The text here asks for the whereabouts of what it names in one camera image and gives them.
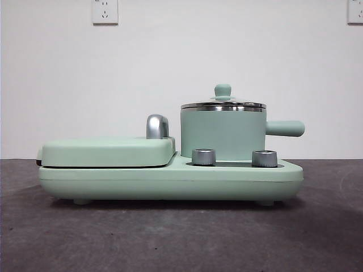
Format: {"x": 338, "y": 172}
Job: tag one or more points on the glass pot lid green knob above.
{"x": 223, "y": 90}

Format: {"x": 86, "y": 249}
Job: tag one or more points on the silver control knob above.
{"x": 264, "y": 158}
{"x": 203, "y": 157}

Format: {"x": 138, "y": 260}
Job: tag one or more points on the mint green breakfast machine base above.
{"x": 170, "y": 181}

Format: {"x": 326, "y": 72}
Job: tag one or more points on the mint green hinged griddle cover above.
{"x": 107, "y": 151}

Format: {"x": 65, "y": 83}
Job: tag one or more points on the white wall socket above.
{"x": 105, "y": 12}
{"x": 356, "y": 11}

